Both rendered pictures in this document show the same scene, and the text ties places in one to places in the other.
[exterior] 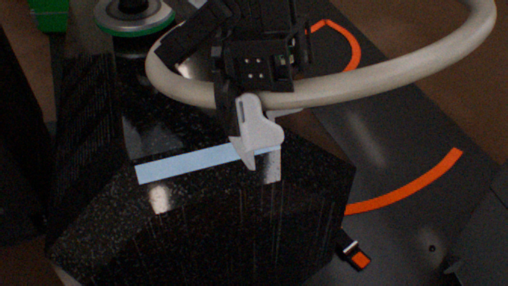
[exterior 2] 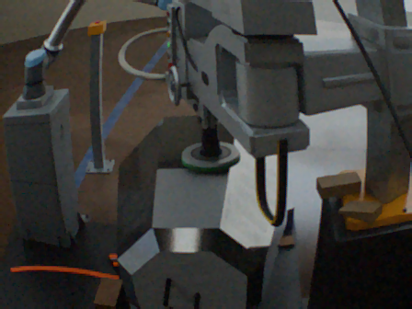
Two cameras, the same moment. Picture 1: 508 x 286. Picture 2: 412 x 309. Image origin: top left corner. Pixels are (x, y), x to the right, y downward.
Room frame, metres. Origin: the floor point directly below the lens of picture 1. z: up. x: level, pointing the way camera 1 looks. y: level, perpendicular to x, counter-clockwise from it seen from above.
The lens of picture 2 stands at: (3.71, 1.39, 2.05)
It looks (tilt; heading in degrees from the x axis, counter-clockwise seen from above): 23 degrees down; 203
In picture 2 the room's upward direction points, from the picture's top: 3 degrees counter-clockwise
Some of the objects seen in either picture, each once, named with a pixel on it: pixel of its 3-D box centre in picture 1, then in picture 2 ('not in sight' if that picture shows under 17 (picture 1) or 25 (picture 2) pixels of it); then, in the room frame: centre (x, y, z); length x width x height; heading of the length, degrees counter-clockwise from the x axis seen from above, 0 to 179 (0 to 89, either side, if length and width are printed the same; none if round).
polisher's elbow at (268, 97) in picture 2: not in sight; (268, 86); (1.61, 0.73, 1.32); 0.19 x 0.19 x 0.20
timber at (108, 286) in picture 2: not in sight; (110, 299); (1.30, -0.16, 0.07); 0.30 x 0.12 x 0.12; 15
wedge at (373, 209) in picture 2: not in sight; (360, 207); (1.34, 1.04, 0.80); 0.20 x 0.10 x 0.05; 69
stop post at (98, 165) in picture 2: not in sight; (95, 91); (-0.33, -1.05, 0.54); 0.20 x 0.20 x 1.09; 21
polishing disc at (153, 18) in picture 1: (134, 8); (211, 154); (1.09, 0.33, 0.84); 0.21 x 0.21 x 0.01
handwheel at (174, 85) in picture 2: not in sight; (184, 84); (1.26, 0.31, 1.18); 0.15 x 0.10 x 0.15; 38
